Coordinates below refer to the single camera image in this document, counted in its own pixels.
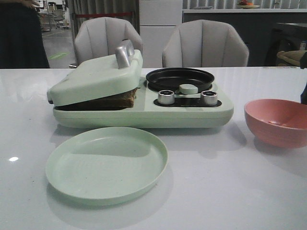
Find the bread slice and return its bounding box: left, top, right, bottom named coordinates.
left=75, top=88, right=138, bottom=110

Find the black round frying pan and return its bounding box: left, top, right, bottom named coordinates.
left=146, top=68, right=214, bottom=93

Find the white refrigerator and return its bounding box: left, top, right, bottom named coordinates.
left=139, top=0, right=183, bottom=68

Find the left grey upholstered chair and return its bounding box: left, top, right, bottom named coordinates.
left=74, top=17, right=143, bottom=65

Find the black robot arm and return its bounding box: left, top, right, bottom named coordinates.
left=300, top=84, right=307, bottom=105

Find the dark grey kitchen counter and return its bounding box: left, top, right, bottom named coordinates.
left=182, top=9, right=307, bottom=67

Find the person in white shirt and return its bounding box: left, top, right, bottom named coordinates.
left=0, top=0, right=50, bottom=69

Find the fruit plate on counter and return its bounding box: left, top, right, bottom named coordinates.
left=237, top=0, right=260, bottom=9

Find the silver control knob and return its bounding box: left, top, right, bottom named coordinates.
left=157, top=90, right=175, bottom=105
left=200, top=91, right=218, bottom=106

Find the pink bowl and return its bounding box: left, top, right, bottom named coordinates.
left=244, top=99, right=307, bottom=148

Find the left silver control knob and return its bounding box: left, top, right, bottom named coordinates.
left=157, top=90, right=175, bottom=105

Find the beige cushion at right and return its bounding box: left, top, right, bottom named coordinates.
left=276, top=50, right=307, bottom=69

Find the mint green pan handle knob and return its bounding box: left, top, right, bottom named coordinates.
left=179, top=84, right=198, bottom=95

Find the mint green breakfast maker lid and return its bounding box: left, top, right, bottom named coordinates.
left=47, top=40, right=143, bottom=106

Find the mint green round plate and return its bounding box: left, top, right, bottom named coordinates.
left=46, top=127, right=168, bottom=206

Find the right silver control knob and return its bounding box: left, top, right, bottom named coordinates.
left=200, top=91, right=218, bottom=106

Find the mint green breakfast maker base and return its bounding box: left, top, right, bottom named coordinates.
left=53, top=74, right=234, bottom=128

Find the right grey upholstered chair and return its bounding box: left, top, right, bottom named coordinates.
left=162, top=20, right=249, bottom=68

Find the grey pleated curtain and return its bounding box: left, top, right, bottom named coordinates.
left=65, top=0, right=140, bottom=36

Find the grey upholstered chair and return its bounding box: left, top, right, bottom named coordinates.
left=74, top=17, right=143, bottom=65
left=162, top=20, right=249, bottom=68

